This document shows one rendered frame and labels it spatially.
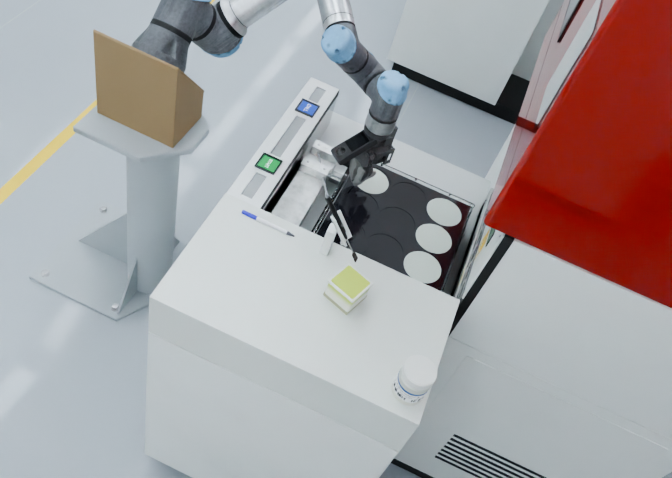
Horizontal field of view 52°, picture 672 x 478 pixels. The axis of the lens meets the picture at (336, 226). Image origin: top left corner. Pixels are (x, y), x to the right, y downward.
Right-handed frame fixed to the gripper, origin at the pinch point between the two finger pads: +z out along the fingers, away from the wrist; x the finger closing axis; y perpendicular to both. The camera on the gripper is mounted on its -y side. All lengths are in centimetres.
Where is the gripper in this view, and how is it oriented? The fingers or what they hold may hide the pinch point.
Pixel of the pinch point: (353, 182)
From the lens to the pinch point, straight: 189.1
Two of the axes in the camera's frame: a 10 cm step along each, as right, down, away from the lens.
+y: 8.3, -2.8, 4.8
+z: -2.2, 6.2, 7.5
